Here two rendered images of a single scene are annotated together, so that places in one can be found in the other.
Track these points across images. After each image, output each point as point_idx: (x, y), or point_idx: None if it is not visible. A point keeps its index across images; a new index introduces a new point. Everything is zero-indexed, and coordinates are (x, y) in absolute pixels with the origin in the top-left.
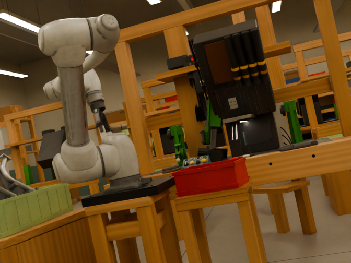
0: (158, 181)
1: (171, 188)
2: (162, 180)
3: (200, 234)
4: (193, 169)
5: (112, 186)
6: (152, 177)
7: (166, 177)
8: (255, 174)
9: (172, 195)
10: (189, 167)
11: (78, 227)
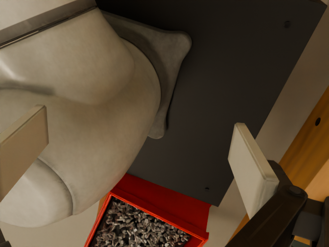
0: (143, 154)
1: (288, 171)
2: (133, 161)
3: None
4: (94, 224)
5: None
6: (325, 159)
7: (205, 181)
8: None
9: (287, 157)
10: (201, 240)
11: None
